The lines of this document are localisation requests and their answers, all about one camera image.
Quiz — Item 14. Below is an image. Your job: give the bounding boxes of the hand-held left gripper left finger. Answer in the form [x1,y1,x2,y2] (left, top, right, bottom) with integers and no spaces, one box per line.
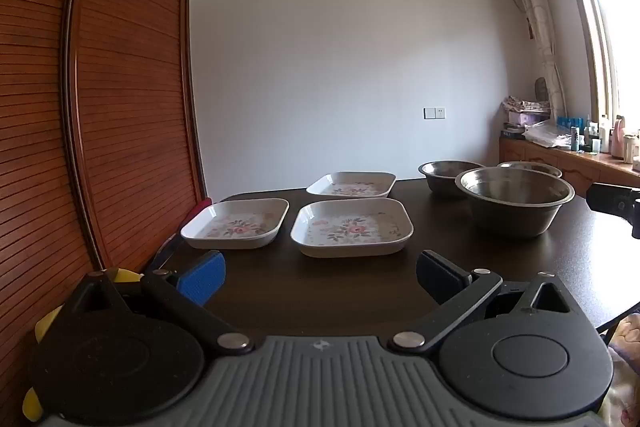
[62,251,253,354]

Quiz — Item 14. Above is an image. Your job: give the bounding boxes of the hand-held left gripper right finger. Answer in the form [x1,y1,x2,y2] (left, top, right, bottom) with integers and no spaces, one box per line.
[390,250,583,354]

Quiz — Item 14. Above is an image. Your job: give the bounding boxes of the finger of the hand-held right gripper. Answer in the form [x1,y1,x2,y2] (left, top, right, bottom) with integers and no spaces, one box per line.
[586,183,640,240]

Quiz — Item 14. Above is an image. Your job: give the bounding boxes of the square floral plate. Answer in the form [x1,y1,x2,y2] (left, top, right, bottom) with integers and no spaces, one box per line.
[290,199,415,259]
[180,198,290,250]
[306,171,397,199]

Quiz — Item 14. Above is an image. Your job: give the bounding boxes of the small steel bowl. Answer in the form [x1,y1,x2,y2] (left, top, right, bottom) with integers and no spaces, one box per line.
[497,161,563,180]

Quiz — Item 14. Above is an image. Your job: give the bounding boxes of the large steel bowl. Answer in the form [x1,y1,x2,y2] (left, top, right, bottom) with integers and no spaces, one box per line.
[455,167,576,239]

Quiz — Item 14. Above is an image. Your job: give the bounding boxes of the medium steel bowl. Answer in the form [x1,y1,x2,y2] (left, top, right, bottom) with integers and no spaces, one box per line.
[418,161,486,199]

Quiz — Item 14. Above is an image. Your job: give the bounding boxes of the dark blue cloth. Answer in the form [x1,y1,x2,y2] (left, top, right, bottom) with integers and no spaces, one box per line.
[147,227,184,274]

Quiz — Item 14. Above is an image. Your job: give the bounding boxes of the row of toiletry bottles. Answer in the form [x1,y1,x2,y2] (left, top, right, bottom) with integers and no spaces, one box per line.
[557,112,640,171]

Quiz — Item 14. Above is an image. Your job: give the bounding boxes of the wooden window cabinet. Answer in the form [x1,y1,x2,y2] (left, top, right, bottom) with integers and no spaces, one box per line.
[499,132,640,198]

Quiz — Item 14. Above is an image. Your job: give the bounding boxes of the red cloth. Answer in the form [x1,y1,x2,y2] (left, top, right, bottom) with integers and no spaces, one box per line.
[187,197,213,221]

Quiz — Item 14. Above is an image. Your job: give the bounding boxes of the clear plastic bag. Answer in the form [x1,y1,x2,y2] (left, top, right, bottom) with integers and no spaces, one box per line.
[522,119,576,150]

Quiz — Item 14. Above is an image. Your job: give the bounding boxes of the pile of folded fabrics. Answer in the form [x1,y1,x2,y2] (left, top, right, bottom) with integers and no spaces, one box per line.
[501,96,551,128]

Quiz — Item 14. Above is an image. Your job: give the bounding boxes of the pink patterned cloth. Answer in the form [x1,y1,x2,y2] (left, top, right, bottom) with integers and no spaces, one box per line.
[602,311,640,427]

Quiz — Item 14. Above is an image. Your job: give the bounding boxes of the wooden louvered wardrobe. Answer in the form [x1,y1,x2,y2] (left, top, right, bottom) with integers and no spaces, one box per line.
[0,0,208,427]

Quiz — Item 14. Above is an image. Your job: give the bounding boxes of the patterned curtain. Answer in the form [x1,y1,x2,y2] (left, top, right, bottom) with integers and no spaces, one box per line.
[502,0,568,122]

